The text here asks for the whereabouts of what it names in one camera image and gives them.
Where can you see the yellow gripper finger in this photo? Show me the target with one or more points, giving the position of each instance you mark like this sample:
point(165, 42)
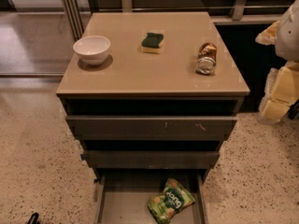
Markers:
point(281, 91)
point(268, 36)

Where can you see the green rice chip bag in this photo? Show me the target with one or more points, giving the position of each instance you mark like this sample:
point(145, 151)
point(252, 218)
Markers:
point(172, 201)

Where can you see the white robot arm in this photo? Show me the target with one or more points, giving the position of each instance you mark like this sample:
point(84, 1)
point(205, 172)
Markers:
point(286, 46)

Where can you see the grey drawer cabinet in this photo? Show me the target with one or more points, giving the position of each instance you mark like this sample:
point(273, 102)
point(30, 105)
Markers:
point(165, 84)

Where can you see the bottom open grey drawer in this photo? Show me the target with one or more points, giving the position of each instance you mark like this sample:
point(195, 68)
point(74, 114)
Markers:
point(123, 196)

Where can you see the middle grey drawer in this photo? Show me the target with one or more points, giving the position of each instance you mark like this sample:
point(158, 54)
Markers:
point(150, 159)

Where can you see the top grey drawer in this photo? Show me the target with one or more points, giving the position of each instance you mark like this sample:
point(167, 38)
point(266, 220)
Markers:
point(151, 128)

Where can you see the dark object right edge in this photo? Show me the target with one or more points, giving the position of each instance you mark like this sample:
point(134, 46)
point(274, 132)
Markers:
point(294, 111)

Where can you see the glass jar lying down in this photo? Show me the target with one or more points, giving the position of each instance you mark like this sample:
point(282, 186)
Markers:
point(206, 59)

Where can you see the green yellow sponge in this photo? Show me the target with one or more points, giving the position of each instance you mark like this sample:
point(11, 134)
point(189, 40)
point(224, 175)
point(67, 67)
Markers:
point(152, 43)

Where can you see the white ceramic bowl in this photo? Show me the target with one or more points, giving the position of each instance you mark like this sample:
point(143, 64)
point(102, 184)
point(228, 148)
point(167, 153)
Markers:
point(93, 49)

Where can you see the black object bottom left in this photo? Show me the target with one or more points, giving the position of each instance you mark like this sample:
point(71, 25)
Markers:
point(33, 219)

